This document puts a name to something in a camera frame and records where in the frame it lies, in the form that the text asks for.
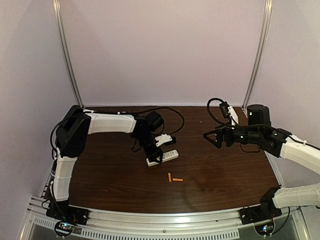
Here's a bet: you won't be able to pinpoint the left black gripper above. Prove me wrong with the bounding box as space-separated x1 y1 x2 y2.
134 133 163 164

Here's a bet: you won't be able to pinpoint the left black camera cable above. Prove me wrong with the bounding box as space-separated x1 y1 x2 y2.
134 106 185 137

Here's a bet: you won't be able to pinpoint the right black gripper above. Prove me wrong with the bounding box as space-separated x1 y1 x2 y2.
203 121 262 150

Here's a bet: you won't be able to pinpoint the aluminium frame post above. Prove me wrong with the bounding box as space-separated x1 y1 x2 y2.
242 0 273 110
52 0 84 107

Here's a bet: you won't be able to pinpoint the orange battery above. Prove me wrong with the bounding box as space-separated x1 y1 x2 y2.
168 172 172 183
172 178 184 182

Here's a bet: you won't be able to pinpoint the right black camera cable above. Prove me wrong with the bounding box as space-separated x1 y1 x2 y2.
206 97 251 128

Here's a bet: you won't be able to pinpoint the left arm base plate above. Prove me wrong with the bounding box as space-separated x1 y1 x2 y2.
45 202 89 226

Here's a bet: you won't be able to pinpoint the front aluminium rail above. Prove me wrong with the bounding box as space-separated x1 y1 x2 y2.
24 194 306 240

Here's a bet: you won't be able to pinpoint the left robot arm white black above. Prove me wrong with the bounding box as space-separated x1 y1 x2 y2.
48 105 164 222

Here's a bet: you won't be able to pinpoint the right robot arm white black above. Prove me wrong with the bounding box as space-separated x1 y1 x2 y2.
203 101 320 221

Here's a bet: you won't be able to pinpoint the right round circuit board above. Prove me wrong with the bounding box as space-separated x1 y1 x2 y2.
254 221 275 237

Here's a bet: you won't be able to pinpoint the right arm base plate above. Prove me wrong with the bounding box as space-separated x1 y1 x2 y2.
238 205 282 225

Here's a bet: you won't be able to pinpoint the right aluminium frame post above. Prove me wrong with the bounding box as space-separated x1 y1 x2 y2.
242 0 273 110

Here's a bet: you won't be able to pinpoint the left aluminium frame post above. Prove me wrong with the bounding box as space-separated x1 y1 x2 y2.
52 0 84 107

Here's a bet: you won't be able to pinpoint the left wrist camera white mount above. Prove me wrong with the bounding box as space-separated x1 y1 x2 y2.
154 134 177 147

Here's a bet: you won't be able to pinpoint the left round circuit board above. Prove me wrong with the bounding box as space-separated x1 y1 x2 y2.
53 221 75 238

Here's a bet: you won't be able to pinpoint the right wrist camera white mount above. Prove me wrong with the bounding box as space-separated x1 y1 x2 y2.
219 101 239 126

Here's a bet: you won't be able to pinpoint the round circuit board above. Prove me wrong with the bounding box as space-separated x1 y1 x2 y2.
254 221 275 237
53 221 75 238

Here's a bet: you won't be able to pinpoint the black camera cable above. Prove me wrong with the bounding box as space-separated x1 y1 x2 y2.
134 106 185 137
206 97 251 128

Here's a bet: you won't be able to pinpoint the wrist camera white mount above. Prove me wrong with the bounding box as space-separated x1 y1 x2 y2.
154 134 177 147
219 101 239 126

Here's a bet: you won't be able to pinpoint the white remote control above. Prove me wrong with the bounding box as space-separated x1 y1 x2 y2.
146 149 179 167

